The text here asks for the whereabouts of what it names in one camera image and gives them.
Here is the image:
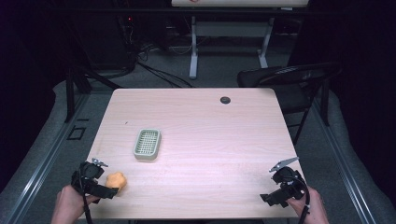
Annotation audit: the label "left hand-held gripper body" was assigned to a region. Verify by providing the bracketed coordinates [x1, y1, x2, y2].
[70, 161, 120, 204]

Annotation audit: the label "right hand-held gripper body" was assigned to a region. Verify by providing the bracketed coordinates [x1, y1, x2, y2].
[260, 166, 308, 209]

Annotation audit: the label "orange ball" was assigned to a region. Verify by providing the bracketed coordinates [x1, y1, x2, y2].
[105, 171, 128, 191]

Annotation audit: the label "person's left hand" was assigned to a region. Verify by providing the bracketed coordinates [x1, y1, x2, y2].
[50, 185, 101, 224]

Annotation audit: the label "person's right hand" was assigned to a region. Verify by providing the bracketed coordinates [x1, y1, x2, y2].
[286, 186, 330, 224]

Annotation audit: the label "black tape floor marks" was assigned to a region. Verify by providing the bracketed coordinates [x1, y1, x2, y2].
[66, 118, 91, 141]

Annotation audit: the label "green soap dish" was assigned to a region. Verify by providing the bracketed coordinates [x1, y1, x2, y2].
[133, 128, 163, 161]

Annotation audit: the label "black folding chair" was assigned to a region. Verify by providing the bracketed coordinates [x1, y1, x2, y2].
[236, 61, 343, 146]

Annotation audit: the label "white-legged background desk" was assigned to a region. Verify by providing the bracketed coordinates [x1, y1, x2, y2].
[170, 0, 310, 80]

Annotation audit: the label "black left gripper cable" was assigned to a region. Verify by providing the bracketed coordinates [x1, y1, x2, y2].
[79, 174, 94, 224]

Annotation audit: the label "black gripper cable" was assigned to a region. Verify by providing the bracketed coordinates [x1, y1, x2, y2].
[79, 174, 94, 224]
[298, 186, 312, 224]

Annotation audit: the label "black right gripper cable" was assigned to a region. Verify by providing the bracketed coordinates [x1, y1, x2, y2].
[298, 186, 312, 224]

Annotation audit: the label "grey metal floor rail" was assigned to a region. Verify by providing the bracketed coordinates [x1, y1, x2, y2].
[6, 92, 90, 224]
[312, 99, 379, 224]

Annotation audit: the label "black metal stand frame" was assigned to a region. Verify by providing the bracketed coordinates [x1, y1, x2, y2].
[64, 65, 123, 124]

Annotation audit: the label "black floor cables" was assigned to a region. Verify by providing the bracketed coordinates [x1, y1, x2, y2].
[134, 43, 194, 89]

